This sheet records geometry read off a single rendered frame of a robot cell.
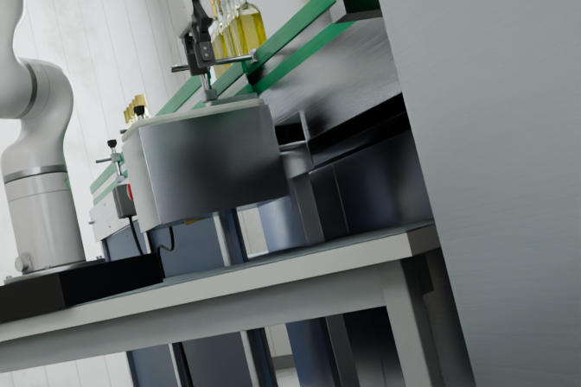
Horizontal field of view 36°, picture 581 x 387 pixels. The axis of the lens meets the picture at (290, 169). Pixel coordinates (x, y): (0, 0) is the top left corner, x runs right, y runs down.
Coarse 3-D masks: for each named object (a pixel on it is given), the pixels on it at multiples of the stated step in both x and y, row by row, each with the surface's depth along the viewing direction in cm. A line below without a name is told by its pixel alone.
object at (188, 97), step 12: (192, 84) 179; (180, 96) 189; (192, 96) 182; (168, 108) 200; (180, 108) 192; (192, 108) 182; (120, 156) 264; (108, 168) 287; (96, 180) 314; (108, 180) 293; (96, 192) 321; (108, 192) 295; (96, 204) 324
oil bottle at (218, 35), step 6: (216, 30) 193; (216, 36) 193; (222, 36) 191; (216, 42) 194; (222, 42) 191; (216, 48) 195; (222, 48) 191; (222, 54) 192; (222, 66) 193; (228, 66) 190; (222, 72) 194
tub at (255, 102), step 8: (224, 104) 145; (232, 104) 145; (240, 104) 146; (248, 104) 146; (256, 104) 148; (264, 104) 149; (176, 112) 142; (184, 112) 142; (192, 112) 143; (200, 112) 143; (208, 112) 144; (216, 112) 145; (144, 120) 140; (152, 120) 140; (160, 120) 141; (168, 120) 142; (176, 120) 143; (136, 128) 144; (128, 136) 151
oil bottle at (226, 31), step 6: (228, 18) 186; (222, 24) 189; (228, 24) 186; (222, 30) 190; (228, 30) 186; (228, 36) 187; (228, 42) 188; (228, 48) 188; (234, 48) 185; (228, 54) 189; (234, 54) 186
